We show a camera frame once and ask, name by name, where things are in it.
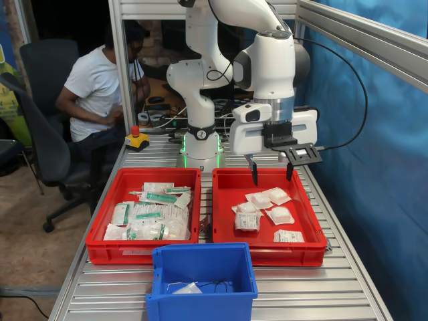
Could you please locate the clear wrapper bag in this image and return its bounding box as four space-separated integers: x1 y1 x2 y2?
102 223 126 241

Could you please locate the bulky printed bandage packet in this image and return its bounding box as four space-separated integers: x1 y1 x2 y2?
233 211 261 232

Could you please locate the aluminium profile frame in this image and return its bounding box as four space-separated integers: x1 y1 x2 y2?
108 0 428 150

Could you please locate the slim green packaged syringe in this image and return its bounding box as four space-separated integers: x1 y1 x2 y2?
132 209 165 223

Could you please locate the blue backdrop cloth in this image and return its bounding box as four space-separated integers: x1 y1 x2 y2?
243 0 428 321

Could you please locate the grey floor cable duct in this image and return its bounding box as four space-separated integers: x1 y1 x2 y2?
0 286 61 298

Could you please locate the black power strip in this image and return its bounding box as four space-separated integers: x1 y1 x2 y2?
213 115 235 130

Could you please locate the green yellow poster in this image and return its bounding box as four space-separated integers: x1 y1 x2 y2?
0 43 33 148

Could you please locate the wooden desk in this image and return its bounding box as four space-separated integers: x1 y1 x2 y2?
135 75 188 114

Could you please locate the tangled cable bundle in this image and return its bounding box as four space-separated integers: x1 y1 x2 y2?
163 96 255 141

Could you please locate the black camera cable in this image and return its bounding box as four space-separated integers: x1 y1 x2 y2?
205 0 369 150

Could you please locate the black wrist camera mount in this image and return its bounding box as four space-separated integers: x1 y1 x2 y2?
262 122 324 167

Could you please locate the red crate with bandages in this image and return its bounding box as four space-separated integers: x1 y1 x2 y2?
211 167 328 268

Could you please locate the white sterile pouch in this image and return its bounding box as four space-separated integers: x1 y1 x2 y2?
142 182 175 193

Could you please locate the blue storage bin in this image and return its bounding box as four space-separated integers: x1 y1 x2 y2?
145 242 259 321

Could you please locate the white paper pouch pile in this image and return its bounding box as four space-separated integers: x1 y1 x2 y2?
160 203 191 240

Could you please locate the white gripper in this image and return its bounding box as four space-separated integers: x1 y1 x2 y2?
229 103 318 187

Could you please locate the white green-edged pouch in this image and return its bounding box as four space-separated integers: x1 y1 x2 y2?
173 192 195 210

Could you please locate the yellow emergency stop button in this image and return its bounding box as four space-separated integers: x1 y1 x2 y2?
124 126 150 153

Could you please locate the large green packaged syringe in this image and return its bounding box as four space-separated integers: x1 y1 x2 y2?
138 191 180 205

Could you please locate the white wrapped gauze bandage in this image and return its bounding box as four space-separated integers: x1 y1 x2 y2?
267 187 292 205
265 206 295 225
245 191 272 208
231 202 258 215

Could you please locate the man in white t-shirt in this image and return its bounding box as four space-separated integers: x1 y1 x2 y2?
55 19 151 161

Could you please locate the thin black string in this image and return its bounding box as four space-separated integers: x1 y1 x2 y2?
200 280 234 294

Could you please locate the dark grey office chair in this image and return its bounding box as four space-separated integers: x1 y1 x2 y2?
0 138 44 197
19 38 80 104
0 72 118 233

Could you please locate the red crate with syringes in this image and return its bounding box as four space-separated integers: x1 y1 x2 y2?
85 167 203 265

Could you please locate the green printed packet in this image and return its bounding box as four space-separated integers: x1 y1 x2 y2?
112 201 134 225

